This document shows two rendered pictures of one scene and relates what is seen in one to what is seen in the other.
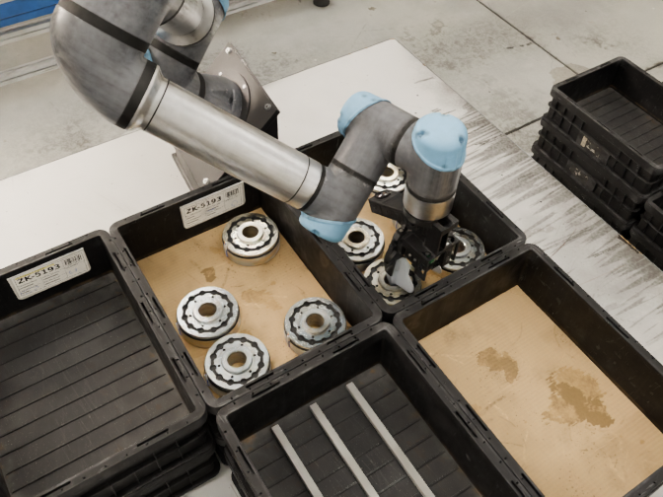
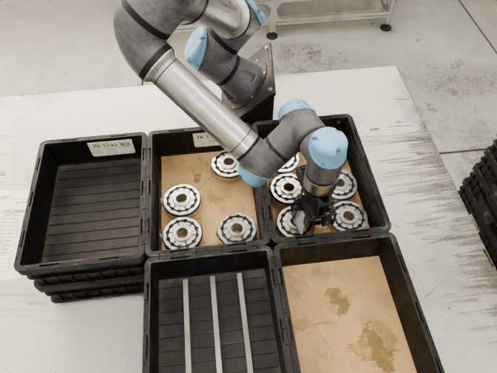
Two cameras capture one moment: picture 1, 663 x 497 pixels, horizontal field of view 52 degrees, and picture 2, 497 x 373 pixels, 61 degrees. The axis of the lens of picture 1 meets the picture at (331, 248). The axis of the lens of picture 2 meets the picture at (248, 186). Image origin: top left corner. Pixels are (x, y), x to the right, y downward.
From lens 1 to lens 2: 29 cm
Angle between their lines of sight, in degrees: 17
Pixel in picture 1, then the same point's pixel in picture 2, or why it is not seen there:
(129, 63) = (150, 44)
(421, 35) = (443, 66)
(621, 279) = (468, 280)
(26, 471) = (55, 248)
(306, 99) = (318, 89)
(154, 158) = not seen: hidden behind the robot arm
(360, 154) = (280, 138)
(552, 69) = not seen: outside the picture
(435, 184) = (317, 174)
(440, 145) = (322, 150)
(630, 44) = not seen: outside the picture
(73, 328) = (114, 181)
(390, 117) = (305, 121)
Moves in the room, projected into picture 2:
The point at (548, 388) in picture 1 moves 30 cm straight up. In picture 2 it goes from (361, 329) to (399, 280)
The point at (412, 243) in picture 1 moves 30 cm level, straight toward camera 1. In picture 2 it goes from (305, 204) to (224, 302)
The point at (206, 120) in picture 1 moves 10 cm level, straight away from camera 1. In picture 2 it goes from (188, 89) to (203, 60)
